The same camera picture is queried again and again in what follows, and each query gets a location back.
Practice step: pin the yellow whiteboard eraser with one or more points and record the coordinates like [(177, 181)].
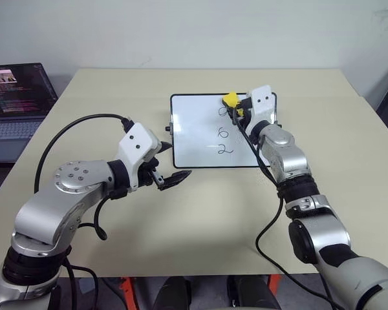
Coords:
[(231, 98)]

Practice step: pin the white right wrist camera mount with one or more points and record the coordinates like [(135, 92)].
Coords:
[(262, 103)]

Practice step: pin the black-framed tabletop whiteboard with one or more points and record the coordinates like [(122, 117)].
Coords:
[(197, 129)]

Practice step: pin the open grey laptop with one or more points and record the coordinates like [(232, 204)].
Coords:
[(16, 97)]

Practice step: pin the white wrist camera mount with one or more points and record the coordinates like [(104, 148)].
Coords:
[(262, 103), (135, 139)]

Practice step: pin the orange table leg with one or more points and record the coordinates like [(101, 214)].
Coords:
[(273, 282), (126, 290)]

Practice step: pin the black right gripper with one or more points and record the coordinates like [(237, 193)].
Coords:
[(247, 119)]

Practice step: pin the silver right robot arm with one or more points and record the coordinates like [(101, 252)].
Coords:
[(284, 151)]

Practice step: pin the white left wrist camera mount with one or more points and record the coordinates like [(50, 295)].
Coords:
[(135, 139)]

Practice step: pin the dark rounded shape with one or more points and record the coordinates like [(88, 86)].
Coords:
[(173, 294), (252, 294)]

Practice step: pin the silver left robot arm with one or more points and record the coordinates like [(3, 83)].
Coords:
[(68, 181)]

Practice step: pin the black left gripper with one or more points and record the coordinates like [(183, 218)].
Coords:
[(148, 171)]

